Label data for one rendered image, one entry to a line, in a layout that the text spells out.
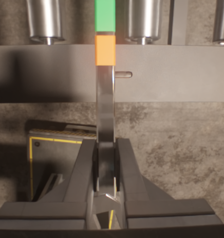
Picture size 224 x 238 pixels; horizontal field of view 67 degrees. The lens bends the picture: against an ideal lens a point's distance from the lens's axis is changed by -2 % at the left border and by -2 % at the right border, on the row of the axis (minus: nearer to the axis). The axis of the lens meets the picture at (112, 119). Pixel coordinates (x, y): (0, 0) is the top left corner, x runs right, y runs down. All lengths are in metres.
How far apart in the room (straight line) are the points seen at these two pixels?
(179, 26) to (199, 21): 0.93
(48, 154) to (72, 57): 1.10
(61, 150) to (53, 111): 0.40
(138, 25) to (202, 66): 0.29
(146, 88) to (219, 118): 1.56
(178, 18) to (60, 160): 1.10
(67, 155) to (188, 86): 1.10
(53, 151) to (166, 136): 0.97
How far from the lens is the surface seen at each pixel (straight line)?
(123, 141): 0.15
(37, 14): 0.58
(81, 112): 1.50
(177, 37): 0.72
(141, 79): 0.29
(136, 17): 0.56
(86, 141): 0.15
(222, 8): 0.70
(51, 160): 1.35
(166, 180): 1.88
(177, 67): 0.30
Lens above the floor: 1.45
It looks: 74 degrees down
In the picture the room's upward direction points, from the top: 174 degrees clockwise
